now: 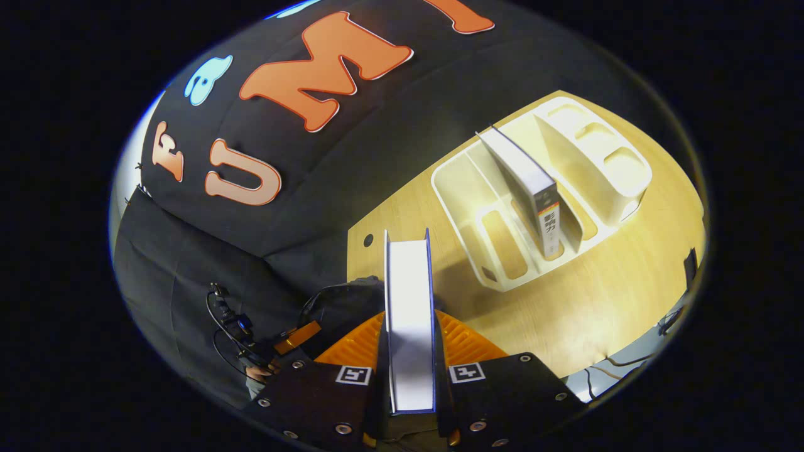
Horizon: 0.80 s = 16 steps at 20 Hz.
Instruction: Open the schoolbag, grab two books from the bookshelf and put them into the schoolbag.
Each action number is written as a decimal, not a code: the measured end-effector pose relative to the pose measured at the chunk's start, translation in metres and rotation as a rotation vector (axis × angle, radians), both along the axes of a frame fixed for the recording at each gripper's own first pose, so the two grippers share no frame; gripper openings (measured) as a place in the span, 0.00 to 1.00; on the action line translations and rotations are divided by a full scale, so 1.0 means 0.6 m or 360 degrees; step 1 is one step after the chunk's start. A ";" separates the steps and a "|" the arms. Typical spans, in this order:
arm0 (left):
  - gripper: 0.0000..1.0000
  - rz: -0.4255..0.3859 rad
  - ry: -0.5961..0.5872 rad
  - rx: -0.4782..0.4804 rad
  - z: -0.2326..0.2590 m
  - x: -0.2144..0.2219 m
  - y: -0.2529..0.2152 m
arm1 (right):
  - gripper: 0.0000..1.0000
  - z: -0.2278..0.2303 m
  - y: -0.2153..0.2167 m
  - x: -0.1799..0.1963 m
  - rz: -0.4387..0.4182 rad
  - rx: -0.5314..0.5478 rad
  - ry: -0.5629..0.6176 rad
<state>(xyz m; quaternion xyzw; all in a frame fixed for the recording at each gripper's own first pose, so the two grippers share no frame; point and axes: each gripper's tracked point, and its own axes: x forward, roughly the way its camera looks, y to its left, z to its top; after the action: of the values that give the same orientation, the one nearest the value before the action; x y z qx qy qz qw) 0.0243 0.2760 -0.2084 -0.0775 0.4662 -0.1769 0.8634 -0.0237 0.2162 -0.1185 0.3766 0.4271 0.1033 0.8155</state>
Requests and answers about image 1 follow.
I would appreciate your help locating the white portrait cover book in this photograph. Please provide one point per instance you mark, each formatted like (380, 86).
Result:
(527, 182)

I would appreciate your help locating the blue cover book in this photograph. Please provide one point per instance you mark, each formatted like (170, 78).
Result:
(409, 314)

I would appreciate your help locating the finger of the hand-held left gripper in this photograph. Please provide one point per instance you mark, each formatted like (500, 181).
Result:
(296, 339)

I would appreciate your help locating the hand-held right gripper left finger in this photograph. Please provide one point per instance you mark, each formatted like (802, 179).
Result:
(314, 402)

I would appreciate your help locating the white bookshelf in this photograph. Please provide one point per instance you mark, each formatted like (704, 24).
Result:
(603, 157)

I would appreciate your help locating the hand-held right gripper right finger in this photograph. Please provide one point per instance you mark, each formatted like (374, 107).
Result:
(502, 395)

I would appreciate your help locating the grey schoolbag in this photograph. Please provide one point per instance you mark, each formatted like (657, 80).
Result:
(345, 307)

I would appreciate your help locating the black backdrop cloth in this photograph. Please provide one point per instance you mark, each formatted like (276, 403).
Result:
(188, 263)

